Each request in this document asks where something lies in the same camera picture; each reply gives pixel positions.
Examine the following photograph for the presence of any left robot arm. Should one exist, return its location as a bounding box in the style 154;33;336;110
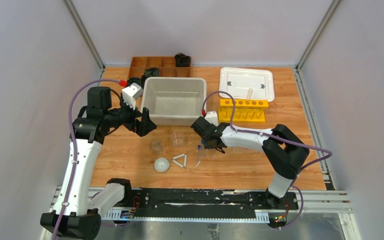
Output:
40;83;157;240

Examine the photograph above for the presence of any small clear glass jar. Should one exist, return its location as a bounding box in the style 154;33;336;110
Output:
151;140;164;155

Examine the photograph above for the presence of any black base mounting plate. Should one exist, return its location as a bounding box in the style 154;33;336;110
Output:
100;187;300;220

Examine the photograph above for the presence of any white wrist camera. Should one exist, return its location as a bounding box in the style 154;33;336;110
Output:
203;111;219;126
121;83;144;110

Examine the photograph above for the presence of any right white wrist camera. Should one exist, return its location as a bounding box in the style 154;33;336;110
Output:
203;111;219;126

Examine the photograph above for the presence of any clear acrylic tube rack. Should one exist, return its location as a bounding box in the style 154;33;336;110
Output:
226;147;263;154

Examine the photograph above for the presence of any blue capped tube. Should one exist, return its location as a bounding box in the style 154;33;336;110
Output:
196;144;202;165
208;149;214;160
201;140;208;159

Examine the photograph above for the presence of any clear glass beaker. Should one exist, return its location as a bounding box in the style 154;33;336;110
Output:
170;131;185;147

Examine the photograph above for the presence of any wooden compartment tray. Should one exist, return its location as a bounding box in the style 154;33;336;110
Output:
126;53;192;87

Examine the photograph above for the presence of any yellow test tube rack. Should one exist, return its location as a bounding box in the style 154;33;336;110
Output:
217;99;269;124

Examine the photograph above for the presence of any white round dish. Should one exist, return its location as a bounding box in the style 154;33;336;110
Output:
154;157;170;173

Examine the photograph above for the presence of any white bin lid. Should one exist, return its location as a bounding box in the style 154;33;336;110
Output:
219;67;275;103

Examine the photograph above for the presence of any white clay triangle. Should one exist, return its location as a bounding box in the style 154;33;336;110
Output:
172;153;188;168

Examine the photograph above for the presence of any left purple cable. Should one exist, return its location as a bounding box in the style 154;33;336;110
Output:
51;78;128;240

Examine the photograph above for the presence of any black round lens part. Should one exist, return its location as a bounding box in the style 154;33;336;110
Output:
140;74;150;88
143;67;160;78
174;53;192;68
126;77;142;87

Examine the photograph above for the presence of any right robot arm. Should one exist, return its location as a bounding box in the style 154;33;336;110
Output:
191;116;310;209

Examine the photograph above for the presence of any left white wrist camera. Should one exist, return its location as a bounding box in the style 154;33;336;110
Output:
121;83;144;110

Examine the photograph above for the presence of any white plastic bin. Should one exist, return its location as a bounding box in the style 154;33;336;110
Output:
140;77;207;126

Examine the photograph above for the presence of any clear test tube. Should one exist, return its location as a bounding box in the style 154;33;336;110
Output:
246;88;254;100

